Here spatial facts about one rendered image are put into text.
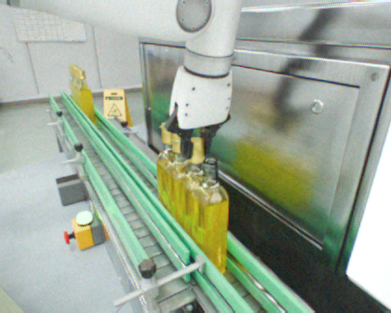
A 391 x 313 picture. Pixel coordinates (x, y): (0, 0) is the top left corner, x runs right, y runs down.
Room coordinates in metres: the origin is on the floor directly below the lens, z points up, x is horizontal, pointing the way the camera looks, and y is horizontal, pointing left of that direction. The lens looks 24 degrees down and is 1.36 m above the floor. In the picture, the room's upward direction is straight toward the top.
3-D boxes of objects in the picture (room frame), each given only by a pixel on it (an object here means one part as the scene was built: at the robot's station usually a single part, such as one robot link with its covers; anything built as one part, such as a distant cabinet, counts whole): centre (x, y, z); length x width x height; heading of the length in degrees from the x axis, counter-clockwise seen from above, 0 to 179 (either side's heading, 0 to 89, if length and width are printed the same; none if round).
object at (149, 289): (0.36, 0.06, 0.95); 0.17 x 0.03 x 0.12; 121
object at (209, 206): (0.46, -0.02, 0.99); 0.06 x 0.06 x 0.21; 30
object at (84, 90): (1.46, 0.59, 1.02); 0.06 x 0.06 x 0.28; 31
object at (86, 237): (0.69, 0.34, 0.79); 0.07 x 0.07 x 0.07; 31
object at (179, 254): (1.16, 0.48, 0.92); 1.75 x 0.01 x 0.08; 31
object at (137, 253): (1.13, 0.54, 0.92); 1.75 x 0.01 x 0.08; 31
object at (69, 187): (0.93, 0.49, 0.79); 0.08 x 0.08 x 0.08; 31
